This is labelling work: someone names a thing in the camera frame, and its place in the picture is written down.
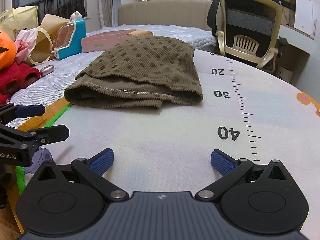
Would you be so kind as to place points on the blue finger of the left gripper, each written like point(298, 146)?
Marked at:
point(29, 111)

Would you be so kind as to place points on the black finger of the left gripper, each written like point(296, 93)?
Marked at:
point(50, 135)

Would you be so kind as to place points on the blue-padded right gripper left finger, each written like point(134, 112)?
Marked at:
point(91, 171)

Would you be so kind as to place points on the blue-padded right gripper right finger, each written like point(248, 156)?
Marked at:
point(232, 172)

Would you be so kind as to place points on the brown polka dot corduroy garment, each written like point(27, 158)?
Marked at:
point(143, 71)

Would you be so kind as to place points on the white quilted mattress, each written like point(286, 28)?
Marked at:
point(47, 90)

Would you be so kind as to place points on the red knitted garment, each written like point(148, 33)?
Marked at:
point(16, 77)

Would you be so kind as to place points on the small pink oval device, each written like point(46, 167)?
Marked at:
point(46, 70)

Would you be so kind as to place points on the white height chart play mat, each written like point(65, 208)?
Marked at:
point(260, 118)

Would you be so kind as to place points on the orange pumpkin plush costume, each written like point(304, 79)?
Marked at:
point(8, 50)

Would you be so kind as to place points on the brown kraft paper bag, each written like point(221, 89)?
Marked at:
point(46, 39)

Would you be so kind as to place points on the pink white clothing pile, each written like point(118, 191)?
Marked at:
point(25, 43)

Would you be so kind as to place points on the blue white toy case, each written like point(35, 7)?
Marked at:
point(69, 37)

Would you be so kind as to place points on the yellow tote bag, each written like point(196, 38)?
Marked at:
point(17, 19)

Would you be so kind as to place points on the pink rectangular gift box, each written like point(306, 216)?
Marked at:
point(104, 41)

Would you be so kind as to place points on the beige black office chair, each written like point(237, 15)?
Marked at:
point(248, 31)

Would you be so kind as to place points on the white curtain right of window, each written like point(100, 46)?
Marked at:
point(108, 12)

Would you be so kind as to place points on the beige upholstered bed headboard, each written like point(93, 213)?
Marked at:
point(184, 13)

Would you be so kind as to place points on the white box on desk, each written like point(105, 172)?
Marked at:
point(304, 16)

